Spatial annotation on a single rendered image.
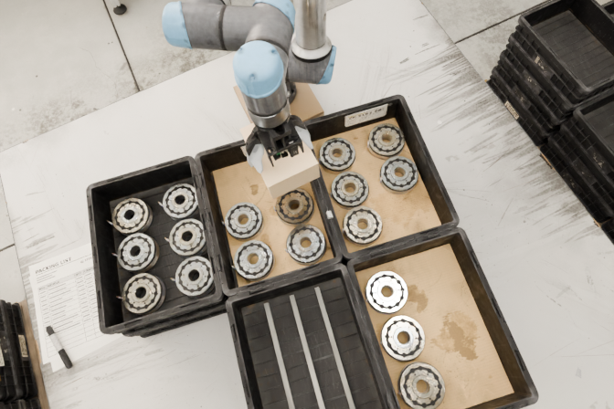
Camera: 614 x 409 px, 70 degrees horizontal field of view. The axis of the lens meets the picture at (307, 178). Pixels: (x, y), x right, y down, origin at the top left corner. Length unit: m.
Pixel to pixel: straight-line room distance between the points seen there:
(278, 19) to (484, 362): 0.90
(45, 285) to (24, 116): 1.49
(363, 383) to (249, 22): 0.84
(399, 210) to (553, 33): 1.17
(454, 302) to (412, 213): 0.25
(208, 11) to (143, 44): 2.05
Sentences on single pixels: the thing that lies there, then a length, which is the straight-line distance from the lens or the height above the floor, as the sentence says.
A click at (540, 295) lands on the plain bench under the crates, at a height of 0.70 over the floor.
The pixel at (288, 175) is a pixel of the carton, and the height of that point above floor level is 1.12.
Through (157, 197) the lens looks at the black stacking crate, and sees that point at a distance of 1.34.
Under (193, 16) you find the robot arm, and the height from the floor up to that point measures 1.43.
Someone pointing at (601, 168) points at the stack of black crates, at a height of 0.38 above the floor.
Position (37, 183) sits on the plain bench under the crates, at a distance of 1.71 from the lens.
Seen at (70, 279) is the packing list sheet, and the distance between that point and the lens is 1.53.
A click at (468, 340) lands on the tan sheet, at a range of 1.20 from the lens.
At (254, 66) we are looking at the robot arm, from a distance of 0.68.
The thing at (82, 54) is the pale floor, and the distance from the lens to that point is 2.95.
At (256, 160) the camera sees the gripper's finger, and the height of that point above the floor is 1.15.
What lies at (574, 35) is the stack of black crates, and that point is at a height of 0.49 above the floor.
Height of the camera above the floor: 1.99
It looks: 67 degrees down
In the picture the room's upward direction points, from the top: 11 degrees counter-clockwise
